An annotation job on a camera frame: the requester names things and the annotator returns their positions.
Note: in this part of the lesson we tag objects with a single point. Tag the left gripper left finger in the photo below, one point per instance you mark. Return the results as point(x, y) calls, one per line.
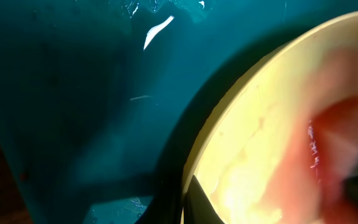
point(166, 207)

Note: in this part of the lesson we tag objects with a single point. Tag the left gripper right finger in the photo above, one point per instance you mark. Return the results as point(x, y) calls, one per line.
point(197, 207)

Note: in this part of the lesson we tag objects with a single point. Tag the yellow-green plate top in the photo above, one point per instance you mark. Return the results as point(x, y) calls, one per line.
point(244, 141)

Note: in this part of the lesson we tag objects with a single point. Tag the red black sponge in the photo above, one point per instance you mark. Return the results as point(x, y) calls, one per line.
point(336, 130)

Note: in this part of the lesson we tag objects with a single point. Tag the teal plastic tray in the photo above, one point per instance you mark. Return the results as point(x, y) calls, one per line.
point(100, 101)

